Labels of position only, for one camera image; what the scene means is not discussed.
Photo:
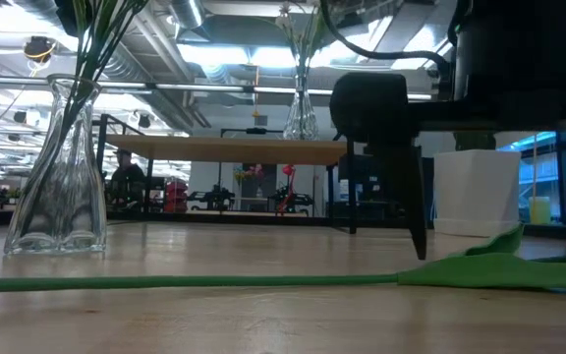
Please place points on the white artificial flower sprig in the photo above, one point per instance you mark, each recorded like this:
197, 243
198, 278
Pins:
94, 44
304, 49

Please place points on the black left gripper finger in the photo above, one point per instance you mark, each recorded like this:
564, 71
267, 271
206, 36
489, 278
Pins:
72, 17

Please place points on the yellow cup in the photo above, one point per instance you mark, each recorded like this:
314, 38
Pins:
539, 210

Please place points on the diamond-cut clear glass vase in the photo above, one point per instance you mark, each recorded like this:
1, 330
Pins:
301, 118

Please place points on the red background cart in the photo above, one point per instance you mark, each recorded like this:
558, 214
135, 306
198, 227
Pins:
176, 195

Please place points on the red artificial tulip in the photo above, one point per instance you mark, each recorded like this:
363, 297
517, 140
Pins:
484, 273

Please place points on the black background workstation frame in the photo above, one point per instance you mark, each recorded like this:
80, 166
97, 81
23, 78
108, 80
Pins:
256, 131

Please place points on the person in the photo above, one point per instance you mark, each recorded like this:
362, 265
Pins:
127, 177

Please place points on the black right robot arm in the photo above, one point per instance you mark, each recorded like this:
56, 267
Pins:
524, 49

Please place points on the twisted clear glass vase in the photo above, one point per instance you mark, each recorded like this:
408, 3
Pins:
57, 196

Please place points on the white planter pot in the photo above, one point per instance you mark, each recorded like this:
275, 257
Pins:
477, 192

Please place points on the wooden shelf with black legs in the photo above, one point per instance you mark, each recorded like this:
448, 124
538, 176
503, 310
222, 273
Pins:
214, 150

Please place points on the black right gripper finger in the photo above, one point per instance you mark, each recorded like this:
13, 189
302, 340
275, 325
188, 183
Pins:
408, 196

